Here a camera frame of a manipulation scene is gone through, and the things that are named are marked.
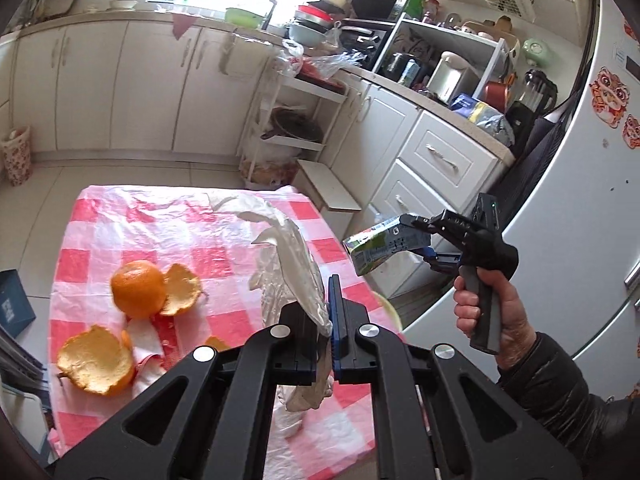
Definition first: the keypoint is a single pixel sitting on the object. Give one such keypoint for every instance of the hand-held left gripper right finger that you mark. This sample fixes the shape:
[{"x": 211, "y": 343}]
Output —
[{"x": 335, "y": 320}]

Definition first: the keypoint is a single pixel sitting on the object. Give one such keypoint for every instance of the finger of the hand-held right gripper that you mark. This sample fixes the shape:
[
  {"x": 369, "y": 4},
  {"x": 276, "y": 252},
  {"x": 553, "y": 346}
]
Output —
[
  {"x": 440, "y": 260},
  {"x": 422, "y": 222}
]

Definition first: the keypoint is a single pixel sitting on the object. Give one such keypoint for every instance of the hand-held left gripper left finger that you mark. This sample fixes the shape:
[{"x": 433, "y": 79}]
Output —
[{"x": 305, "y": 345}]

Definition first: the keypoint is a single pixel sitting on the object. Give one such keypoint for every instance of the green white drink carton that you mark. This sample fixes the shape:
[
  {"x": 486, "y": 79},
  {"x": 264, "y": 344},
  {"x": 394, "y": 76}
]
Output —
[{"x": 380, "y": 247}]

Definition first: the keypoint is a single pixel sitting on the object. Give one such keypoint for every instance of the white plastic bag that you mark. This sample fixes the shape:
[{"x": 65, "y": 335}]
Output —
[{"x": 290, "y": 260}]

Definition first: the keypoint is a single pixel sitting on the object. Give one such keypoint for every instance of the orange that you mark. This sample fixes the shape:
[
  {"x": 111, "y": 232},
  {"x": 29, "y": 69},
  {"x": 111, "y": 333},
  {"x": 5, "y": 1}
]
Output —
[{"x": 137, "y": 287}]

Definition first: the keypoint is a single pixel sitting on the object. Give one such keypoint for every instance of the person's right forearm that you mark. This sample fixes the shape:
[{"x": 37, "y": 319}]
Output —
[{"x": 565, "y": 400}]

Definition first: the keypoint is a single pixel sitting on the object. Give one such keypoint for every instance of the person's right hand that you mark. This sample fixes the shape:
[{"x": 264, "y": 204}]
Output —
[{"x": 512, "y": 315}]

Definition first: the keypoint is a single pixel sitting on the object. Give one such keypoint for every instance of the small orange peel piece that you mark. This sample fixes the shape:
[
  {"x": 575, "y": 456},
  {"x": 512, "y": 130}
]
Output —
[{"x": 217, "y": 344}]

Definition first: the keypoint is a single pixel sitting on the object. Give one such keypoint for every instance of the white step stool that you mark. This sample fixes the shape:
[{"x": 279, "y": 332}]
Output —
[{"x": 325, "y": 185}]

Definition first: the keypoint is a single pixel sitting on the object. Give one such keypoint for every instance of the white refrigerator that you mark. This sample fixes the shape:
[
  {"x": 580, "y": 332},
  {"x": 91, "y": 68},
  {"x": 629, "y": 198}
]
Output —
[{"x": 575, "y": 185}]

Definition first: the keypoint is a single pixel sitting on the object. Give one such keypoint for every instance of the silver foil bag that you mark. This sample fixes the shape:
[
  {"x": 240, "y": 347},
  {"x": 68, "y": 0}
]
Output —
[{"x": 497, "y": 130}]

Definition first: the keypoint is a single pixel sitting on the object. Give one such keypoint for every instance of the blue package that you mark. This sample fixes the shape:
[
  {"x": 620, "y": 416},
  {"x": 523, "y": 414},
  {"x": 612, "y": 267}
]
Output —
[{"x": 467, "y": 105}]

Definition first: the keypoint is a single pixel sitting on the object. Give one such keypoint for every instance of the curled orange peel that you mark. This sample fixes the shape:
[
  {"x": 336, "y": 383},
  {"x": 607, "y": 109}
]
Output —
[{"x": 182, "y": 290}]

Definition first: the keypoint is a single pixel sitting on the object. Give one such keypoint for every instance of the red cup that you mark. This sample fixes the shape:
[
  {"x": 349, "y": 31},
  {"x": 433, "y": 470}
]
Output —
[{"x": 495, "y": 96}]

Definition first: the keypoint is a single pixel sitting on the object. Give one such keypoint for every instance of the white electric kettle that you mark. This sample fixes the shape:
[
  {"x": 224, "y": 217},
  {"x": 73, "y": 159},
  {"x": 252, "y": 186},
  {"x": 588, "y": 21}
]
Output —
[{"x": 450, "y": 77}]

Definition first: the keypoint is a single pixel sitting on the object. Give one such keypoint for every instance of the black blender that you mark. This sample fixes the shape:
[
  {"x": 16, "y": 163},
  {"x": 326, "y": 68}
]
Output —
[{"x": 535, "y": 95}]

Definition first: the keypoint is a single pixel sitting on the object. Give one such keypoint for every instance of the dark wok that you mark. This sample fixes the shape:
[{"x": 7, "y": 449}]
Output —
[{"x": 295, "y": 125}]

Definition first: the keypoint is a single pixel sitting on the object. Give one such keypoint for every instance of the white storage rack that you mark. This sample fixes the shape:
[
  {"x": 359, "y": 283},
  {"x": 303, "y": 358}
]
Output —
[{"x": 310, "y": 90}]

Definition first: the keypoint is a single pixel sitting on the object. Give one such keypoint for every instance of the white countertop shelf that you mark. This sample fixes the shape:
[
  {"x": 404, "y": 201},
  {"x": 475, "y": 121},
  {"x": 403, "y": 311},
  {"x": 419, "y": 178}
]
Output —
[{"x": 492, "y": 55}]

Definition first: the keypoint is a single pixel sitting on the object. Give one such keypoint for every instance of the clear plastic bag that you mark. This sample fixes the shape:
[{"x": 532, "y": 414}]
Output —
[{"x": 325, "y": 62}]

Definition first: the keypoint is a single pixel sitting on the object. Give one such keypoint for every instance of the black toaster oven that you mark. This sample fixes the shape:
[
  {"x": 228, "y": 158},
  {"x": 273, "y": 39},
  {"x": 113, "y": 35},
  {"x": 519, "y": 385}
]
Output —
[{"x": 365, "y": 42}]

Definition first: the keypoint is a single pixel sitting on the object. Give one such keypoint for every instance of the red lion sticker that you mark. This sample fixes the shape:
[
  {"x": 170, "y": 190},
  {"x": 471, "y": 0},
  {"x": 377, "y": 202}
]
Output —
[{"x": 607, "y": 94}]

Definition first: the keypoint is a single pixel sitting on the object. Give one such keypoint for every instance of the green pig jar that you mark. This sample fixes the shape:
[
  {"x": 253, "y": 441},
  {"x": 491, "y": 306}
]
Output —
[{"x": 537, "y": 52}]

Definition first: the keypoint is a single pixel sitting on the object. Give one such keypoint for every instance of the large orange peel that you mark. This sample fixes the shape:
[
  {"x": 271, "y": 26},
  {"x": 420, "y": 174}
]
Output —
[{"x": 92, "y": 360}]

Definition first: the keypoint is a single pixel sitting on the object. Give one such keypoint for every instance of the red checkered tablecloth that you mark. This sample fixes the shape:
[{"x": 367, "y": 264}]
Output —
[{"x": 100, "y": 260}]

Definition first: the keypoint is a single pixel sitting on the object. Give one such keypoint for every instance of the stack of bowls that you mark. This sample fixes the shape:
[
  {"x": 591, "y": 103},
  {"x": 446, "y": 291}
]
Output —
[{"x": 310, "y": 25}]

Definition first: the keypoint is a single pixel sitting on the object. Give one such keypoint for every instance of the kitchen faucet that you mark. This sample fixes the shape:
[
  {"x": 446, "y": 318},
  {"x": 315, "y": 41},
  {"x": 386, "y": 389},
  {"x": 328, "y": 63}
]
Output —
[{"x": 270, "y": 12}]

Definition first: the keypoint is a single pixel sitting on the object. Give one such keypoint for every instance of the blue box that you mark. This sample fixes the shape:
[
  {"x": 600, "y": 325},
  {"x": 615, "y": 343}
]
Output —
[{"x": 12, "y": 305}]

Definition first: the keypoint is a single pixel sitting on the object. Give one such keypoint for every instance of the pink cloth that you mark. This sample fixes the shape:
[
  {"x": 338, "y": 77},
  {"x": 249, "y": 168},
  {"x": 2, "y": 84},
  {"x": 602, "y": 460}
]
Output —
[{"x": 181, "y": 25}]

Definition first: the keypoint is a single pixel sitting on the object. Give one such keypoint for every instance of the white kitchen cabinets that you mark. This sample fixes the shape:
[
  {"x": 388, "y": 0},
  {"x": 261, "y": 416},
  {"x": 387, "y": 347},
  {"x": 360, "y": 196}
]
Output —
[{"x": 100, "y": 90}]

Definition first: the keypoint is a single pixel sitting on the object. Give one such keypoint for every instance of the floral waste bin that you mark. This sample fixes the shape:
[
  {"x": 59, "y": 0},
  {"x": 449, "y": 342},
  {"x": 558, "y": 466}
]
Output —
[{"x": 16, "y": 155}]

